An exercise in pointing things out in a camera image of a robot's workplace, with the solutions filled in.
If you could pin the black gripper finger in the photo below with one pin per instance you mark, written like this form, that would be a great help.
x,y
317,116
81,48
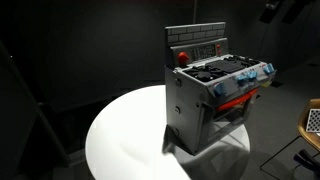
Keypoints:
x,y
270,11
295,11

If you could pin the blue stove burner knob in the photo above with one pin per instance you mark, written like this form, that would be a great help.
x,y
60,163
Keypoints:
x,y
252,74
242,79
219,89
268,68

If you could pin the small orange stove button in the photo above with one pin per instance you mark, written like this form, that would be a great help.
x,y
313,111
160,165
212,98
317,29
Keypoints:
x,y
219,52
218,47

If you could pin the red round stove knob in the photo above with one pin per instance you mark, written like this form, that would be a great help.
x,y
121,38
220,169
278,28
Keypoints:
x,y
183,57

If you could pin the grey toy kitchen stove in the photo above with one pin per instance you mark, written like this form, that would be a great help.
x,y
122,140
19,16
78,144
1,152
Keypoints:
x,y
190,100

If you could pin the grey windowed oven door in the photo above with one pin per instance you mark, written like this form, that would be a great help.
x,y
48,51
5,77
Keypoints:
x,y
208,126

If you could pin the checkerboard calibration board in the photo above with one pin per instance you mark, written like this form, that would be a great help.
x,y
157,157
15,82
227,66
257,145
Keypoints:
x,y
314,120

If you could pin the tan shell chair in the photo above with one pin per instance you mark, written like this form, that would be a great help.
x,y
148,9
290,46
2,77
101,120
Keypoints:
x,y
303,126

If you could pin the black object on floor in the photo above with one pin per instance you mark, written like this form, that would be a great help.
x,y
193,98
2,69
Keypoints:
x,y
308,158

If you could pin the dark tripod leg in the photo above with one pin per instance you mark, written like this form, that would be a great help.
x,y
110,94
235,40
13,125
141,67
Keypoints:
x,y
36,113

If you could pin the white round pedestal table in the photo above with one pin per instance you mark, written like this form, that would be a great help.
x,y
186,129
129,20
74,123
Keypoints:
x,y
133,133

